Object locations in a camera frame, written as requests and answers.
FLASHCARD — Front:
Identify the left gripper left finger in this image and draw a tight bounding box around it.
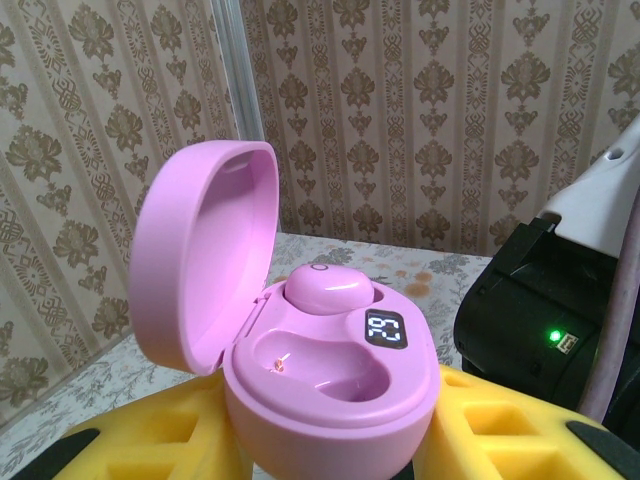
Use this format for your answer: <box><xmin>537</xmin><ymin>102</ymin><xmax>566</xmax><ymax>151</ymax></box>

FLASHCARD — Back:
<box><xmin>9</xmin><ymin>372</ymin><xmax>262</xmax><ymax>480</ymax></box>

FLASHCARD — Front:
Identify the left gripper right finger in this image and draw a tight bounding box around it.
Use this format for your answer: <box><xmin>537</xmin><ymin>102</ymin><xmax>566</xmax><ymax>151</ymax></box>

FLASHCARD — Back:
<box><xmin>414</xmin><ymin>360</ymin><xmax>640</xmax><ymax>480</ymax></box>

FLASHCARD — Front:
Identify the pink earbud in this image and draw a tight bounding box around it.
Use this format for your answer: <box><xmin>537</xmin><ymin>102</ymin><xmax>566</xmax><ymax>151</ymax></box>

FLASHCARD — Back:
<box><xmin>282</xmin><ymin>263</ymin><xmax>375</xmax><ymax>317</ymax></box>

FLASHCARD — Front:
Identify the pink earbud charging case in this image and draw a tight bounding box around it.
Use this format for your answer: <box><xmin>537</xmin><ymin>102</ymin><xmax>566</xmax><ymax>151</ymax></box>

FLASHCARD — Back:
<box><xmin>127</xmin><ymin>139</ymin><xmax>441</xmax><ymax>480</ymax></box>

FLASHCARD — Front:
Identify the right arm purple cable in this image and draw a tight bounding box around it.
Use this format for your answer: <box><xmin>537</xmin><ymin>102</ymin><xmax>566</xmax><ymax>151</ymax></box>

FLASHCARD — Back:
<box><xmin>582</xmin><ymin>184</ymin><xmax>640</xmax><ymax>431</ymax></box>

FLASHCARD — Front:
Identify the aluminium corner post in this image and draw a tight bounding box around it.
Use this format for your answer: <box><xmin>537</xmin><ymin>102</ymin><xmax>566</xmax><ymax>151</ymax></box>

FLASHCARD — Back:
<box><xmin>217</xmin><ymin>0</ymin><xmax>265</xmax><ymax>149</ymax></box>

